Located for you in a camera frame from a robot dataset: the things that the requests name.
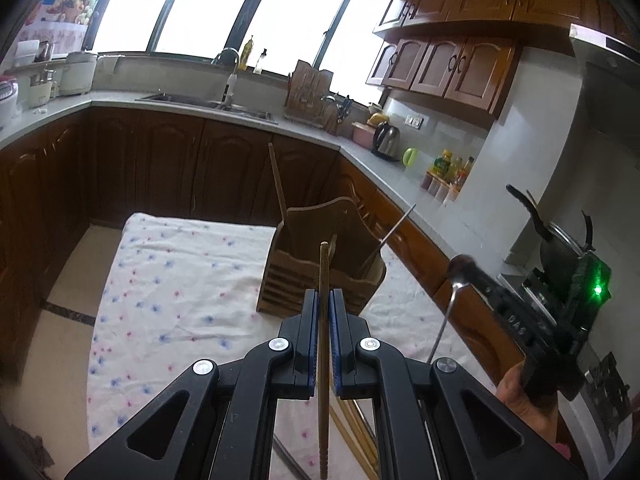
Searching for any white red rice cooker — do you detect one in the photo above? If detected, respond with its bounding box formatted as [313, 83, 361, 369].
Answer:
[0, 75, 18, 128]

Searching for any metal spoon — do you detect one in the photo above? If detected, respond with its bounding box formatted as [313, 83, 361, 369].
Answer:
[427, 255, 477, 364]

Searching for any yellow dish soap bottle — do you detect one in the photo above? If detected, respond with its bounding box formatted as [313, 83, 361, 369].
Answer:
[239, 37, 254, 70]

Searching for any black pan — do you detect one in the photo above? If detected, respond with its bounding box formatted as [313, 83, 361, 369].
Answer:
[506, 184, 594, 288]

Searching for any right hand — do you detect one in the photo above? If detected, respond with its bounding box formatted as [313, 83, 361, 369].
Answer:
[496, 362, 559, 444]

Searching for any kitchen faucet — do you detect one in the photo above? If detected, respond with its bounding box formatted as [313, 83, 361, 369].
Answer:
[210, 47, 240, 110]

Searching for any white floral tablecloth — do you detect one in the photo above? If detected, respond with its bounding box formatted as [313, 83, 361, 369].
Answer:
[86, 211, 501, 480]

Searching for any yellow oil bottle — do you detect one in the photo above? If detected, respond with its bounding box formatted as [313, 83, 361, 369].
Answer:
[432, 150, 452, 179]

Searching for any green cup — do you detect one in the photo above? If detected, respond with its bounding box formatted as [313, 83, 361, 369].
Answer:
[402, 148, 419, 167]

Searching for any wooden chopstick on table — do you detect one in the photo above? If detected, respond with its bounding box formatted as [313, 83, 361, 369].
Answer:
[329, 398, 378, 479]

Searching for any wooden utensil holder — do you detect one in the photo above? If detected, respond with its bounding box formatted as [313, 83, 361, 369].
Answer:
[255, 196, 388, 319]

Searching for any metal utensil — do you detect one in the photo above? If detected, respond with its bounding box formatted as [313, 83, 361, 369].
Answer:
[371, 204, 416, 258]

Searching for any electric kettle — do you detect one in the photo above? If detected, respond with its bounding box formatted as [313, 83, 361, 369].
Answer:
[371, 122, 400, 162]

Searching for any wooden dish rack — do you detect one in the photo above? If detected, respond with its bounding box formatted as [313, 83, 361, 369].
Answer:
[284, 60, 337, 134]

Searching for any pink container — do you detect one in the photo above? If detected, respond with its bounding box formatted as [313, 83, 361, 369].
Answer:
[352, 122, 375, 151]

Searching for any fruit poster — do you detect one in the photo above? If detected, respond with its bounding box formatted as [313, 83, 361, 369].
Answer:
[16, 0, 99, 56]

